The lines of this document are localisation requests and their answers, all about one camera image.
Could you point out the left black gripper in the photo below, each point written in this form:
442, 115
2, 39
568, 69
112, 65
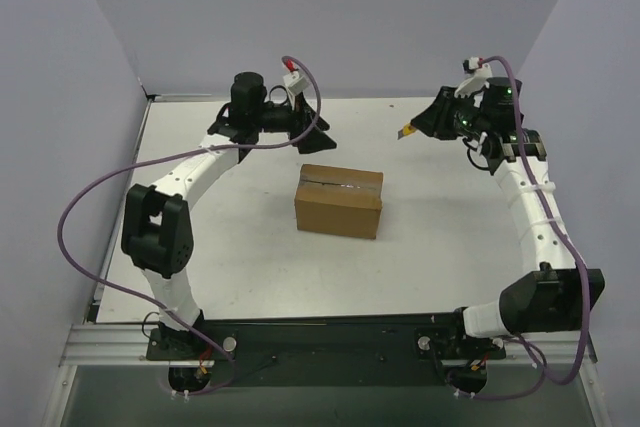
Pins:
303, 121

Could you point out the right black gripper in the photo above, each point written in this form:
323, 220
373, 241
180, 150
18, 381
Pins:
445, 110

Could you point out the yellow utility knife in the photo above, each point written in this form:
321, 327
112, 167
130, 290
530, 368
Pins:
405, 131

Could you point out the brown cardboard express box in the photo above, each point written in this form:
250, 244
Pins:
339, 201

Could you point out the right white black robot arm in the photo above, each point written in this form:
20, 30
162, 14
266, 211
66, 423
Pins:
500, 116

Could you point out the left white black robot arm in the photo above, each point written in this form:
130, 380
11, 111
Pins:
157, 231

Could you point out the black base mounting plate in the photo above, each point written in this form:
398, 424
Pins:
335, 370

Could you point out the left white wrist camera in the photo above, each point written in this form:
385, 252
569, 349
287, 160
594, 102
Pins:
295, 82

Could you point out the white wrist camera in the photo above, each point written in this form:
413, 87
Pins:
478, 72
295, 82

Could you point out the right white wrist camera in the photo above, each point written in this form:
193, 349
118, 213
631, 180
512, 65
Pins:
478, 72

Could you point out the left side aluminium rail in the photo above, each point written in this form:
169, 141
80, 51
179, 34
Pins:
93, 307

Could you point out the front aluminium rail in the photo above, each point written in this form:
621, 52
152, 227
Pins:
106, 344

